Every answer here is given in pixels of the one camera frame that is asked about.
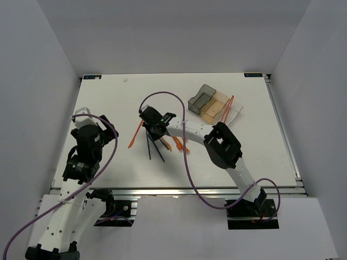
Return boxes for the blue knife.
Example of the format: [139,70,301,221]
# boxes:
[147,133,165,162]

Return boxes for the yellow chopstick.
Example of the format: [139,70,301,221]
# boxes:
[162,138,172,152]

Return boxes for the orange knife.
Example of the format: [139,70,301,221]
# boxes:
[128,120,143,148]

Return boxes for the yellow fork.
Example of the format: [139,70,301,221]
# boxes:
[177,137,190,154]

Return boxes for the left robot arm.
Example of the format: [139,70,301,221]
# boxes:
[25,112,119,259]

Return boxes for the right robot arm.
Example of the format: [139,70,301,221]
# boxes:
[139,106,267,217]

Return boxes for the dark smoke plastic container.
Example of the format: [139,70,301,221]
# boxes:
[188,84,216,115]

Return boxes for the orange plastic container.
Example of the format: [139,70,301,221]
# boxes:
[200,92,230,125]

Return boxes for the clear plastic container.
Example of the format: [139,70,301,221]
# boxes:
[213,96,243,128]

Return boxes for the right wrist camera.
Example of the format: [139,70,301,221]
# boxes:
[139,105,149,114]

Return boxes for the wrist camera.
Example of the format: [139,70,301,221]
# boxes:
[72,107,97,129]
[139,105,149,114]

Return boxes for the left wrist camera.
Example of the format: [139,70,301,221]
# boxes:
[72,107,97,129]

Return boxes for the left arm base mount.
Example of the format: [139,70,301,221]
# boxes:
[86,188,134,227]

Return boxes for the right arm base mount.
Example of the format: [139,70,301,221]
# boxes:
[226,199,279,230]

